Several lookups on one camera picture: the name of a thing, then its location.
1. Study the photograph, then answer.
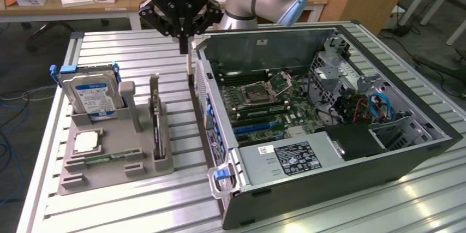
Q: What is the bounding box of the graphics card with metal bracket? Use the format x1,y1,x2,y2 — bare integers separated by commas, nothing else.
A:
147,73,169,160

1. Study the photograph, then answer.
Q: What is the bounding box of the black RAM slot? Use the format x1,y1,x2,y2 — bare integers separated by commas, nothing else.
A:
219,71,270,80
220,77,272,86
218,68,270,77
219,74,271,82

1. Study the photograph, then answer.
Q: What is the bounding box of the wooden desk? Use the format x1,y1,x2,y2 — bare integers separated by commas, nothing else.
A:
0,0,328,31

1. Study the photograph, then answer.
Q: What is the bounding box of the CPU socket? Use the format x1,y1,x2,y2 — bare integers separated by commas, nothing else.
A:
242,81,278,105

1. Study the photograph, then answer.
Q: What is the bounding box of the black office chair base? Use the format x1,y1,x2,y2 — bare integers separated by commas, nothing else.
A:
411,54,466,81
21,20,76,52

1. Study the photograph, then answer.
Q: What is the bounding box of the hard disk with blue carrier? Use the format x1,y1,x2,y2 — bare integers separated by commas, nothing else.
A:
49,60,123,121

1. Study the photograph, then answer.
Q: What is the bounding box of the metal disk bay cage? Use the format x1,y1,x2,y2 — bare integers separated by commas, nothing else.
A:
367,115,437,152
308,50,367,101

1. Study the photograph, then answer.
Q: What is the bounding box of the green motherboard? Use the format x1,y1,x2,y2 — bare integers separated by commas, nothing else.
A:
212,61,323,148

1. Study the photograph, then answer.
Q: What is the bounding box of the blue expansion slot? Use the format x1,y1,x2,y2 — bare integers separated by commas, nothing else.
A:
232,122,280,136

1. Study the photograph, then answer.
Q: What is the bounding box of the grey parts rack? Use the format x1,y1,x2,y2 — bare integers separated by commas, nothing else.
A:
57,80,175,196

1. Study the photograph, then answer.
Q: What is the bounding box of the silver CPU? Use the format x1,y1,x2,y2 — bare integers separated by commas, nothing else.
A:
72,132,105,154

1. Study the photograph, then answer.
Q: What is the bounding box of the silver chipset heatsink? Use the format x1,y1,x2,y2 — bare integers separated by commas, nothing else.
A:
287,126,311,139

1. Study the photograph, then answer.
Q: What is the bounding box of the green RAM stick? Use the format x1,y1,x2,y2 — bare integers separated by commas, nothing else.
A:
84,151,141,164

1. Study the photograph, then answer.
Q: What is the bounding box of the grey power supply unit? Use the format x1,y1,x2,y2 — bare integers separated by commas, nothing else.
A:
238,131,344,187

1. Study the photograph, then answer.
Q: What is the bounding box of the black plastic shroud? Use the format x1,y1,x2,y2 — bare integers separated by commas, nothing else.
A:
324,122,390,162

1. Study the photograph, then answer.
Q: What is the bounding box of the open black PC case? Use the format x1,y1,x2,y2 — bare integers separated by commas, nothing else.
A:
185,24,463,230

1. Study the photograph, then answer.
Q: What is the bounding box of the grey floor cable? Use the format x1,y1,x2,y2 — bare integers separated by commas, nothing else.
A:
0,85,59,102

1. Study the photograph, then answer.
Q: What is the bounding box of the red wire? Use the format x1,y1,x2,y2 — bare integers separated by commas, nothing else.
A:
355,98,366,123

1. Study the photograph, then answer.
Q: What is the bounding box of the blue wire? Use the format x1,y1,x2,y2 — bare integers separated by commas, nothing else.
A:
367,92,396,123

